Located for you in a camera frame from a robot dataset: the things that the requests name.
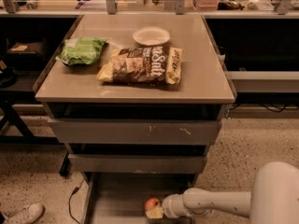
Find grey middle drawer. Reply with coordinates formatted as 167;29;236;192
68;154;206;174

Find grey drawer cabinet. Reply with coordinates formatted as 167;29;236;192
36;14;235;182

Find white paper bowl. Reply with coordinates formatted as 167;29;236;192
133;26;170;46

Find red apple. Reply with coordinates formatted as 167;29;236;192
145;197;161;211

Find green chip bag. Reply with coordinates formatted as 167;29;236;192
56;36;107;66

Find white sneaker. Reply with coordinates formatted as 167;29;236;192
0;203;44;224

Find brown sea salt chip bag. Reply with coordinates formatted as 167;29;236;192
96;46;183;85

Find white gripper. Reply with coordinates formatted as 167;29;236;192
146;194;186;219

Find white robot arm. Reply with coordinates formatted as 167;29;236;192
144;161;299;224

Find grey open bottom drawer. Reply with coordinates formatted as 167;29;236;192
81;173;194;224

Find grey top drawer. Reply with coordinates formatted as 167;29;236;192
49;119;221;145

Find black floor cable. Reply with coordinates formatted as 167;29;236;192
67;179;85;224

